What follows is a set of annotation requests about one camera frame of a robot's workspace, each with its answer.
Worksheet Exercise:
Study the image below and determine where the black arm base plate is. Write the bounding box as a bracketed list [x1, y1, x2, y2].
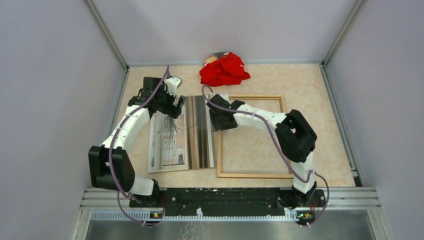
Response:
[129, 187, 326, 217]

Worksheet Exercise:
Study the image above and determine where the printed photo sheet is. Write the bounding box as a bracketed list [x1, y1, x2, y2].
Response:
[147, 95, 216, 174]

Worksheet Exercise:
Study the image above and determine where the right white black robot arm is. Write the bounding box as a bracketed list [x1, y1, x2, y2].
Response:
[206, 94, 318, 209]

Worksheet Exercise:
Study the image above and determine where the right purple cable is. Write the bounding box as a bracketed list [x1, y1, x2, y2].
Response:
[201, 85, 330, 227]

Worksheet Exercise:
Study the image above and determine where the wooden picture frame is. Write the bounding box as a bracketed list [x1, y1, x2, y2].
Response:
[216, 95, 294, 180]

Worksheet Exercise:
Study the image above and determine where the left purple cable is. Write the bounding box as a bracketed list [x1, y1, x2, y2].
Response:
[108, 64, 171, 227]

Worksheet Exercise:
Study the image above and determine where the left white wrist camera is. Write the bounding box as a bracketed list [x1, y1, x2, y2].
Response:
[164, 76, 183, 97]

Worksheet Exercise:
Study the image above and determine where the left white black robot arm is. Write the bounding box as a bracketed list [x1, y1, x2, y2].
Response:
[88, 76, 185, 207]

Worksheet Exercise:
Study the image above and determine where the aluminium front rail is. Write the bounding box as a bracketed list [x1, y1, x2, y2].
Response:
[79, 187, 381, 225]

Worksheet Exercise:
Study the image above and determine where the purple cable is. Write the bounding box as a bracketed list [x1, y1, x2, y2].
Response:
[108, 64, 171, 227]
[201, 85, 330, 227]

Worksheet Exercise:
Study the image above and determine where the red crumpled cloth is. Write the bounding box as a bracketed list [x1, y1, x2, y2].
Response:
[199, 51, 251, 87]

